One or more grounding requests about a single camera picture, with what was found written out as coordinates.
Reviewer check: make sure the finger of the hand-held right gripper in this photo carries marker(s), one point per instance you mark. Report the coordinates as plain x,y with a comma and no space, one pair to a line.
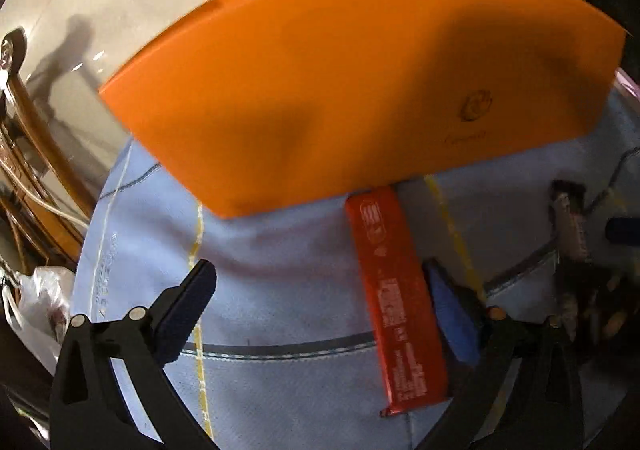
622,230

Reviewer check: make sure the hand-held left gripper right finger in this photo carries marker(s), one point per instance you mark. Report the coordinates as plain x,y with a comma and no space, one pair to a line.
452,322

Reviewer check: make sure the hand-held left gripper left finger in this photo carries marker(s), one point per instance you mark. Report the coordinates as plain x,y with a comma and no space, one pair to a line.
185,315

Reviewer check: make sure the long red snack packet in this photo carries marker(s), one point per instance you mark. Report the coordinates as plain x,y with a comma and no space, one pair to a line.
400,290

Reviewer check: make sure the orange cardboard box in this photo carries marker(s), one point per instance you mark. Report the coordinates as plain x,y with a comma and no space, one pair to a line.
325,80

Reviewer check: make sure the brown snack packet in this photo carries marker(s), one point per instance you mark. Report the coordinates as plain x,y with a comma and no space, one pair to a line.
570,230

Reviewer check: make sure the dark nut snack packet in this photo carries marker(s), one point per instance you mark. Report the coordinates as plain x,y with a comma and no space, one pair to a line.
595,300

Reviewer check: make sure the blue checked tablecloth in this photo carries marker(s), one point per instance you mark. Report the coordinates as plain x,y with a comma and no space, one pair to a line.
280,290

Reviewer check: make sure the pink cloth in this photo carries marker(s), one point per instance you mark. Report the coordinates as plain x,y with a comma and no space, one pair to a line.
631,85

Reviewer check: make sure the white plastic bag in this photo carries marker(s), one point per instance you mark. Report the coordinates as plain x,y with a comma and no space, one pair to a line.
35,295

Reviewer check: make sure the carved wooden chair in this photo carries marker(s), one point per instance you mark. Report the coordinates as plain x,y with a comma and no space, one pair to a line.
50,140

